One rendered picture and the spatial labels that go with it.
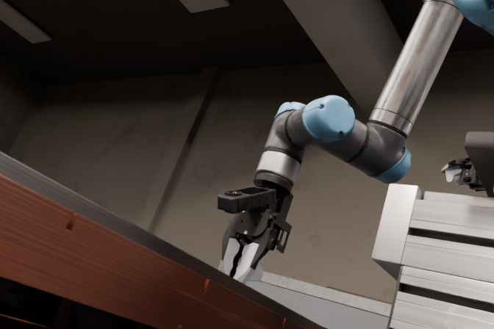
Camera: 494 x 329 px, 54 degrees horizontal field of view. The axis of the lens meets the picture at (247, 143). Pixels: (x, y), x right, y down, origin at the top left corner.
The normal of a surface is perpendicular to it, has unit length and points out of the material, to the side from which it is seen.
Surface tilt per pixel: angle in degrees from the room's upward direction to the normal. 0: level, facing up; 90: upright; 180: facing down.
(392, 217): 90
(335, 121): 90
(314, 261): 90
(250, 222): 90
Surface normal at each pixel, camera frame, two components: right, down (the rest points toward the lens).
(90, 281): 0.80, 0.06
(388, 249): -0.54, -0.48
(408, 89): -0.10, -0.13
